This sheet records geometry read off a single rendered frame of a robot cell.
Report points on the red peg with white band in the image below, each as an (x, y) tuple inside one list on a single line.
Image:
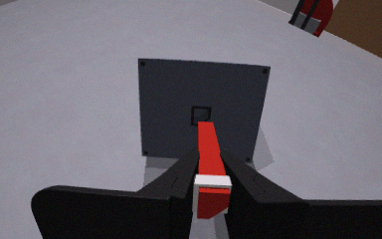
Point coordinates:
[(212, 186)]

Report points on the dark grey square panel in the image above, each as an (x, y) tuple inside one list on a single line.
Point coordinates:
[(174, 95)]

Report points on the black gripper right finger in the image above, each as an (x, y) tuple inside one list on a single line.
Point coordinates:
[(260, 209)]

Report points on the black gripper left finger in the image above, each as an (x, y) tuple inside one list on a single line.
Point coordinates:
[(160, 210)]

